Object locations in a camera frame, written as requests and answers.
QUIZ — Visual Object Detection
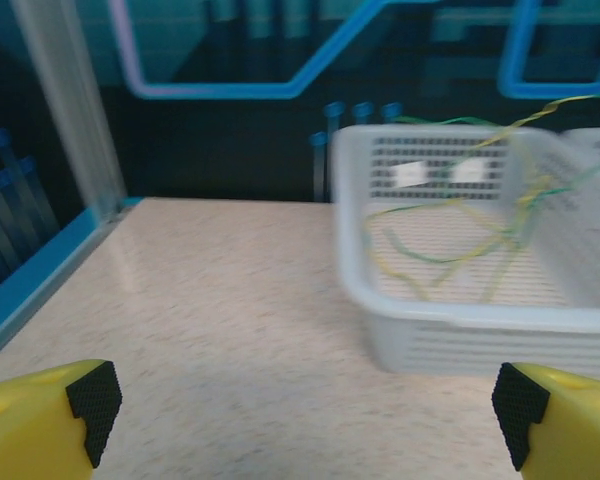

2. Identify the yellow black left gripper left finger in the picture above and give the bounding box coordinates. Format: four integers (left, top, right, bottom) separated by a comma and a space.
0, 358, 124, 480

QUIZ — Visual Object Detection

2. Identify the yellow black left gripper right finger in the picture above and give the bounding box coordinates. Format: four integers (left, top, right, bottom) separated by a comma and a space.
491, 362, 600, 480

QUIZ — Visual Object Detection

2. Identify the thin green wire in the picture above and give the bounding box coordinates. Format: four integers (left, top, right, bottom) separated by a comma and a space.
382, 227, 519, 266
392, 114, 511, 131
517, 162, 600, 211

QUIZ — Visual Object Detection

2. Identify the thin yellow wire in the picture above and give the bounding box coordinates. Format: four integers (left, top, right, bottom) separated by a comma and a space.
367, 197, 524, 306
472, 91, 600, 241

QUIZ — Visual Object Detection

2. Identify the white plastic basket with labels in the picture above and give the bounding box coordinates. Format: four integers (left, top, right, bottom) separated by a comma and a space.
329, 124, 600, 376

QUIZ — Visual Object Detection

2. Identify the blue table edge strip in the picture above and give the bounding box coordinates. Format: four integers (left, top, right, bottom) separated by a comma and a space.
0, 196, 146, 361

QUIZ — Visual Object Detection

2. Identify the white paper label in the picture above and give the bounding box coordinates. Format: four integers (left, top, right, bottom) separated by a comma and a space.
451, 159, 485, 185
394, 160, 427, 187

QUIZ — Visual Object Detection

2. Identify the aluminium frame post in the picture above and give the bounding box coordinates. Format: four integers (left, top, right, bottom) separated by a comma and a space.
9, 0, 129, 224

